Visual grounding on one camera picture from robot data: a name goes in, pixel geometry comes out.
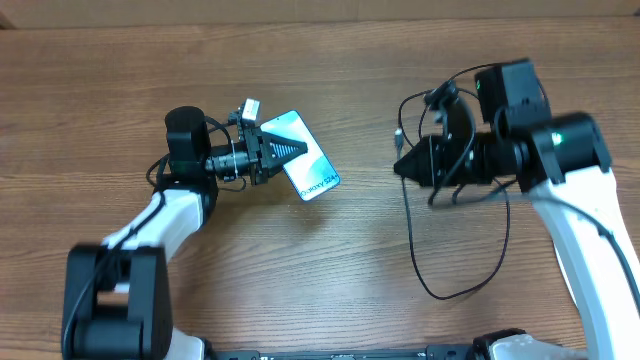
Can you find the black mounting rail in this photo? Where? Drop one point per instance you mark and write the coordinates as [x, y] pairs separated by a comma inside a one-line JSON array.
[[430, 352]]

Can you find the blue Samsung Galaxy smartphone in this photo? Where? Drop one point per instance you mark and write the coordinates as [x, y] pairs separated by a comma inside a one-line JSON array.
[[311, 174]]

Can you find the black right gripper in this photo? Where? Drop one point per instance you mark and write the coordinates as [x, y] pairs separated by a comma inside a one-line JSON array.
[[432, 161]]

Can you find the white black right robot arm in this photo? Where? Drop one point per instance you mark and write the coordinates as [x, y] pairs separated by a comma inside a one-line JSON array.
[[563, 167]]

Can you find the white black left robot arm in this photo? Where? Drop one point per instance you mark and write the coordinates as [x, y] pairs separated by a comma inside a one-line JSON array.
[[117, 302]]

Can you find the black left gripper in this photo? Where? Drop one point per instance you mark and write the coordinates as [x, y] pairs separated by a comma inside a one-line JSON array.
[[263, 162]]

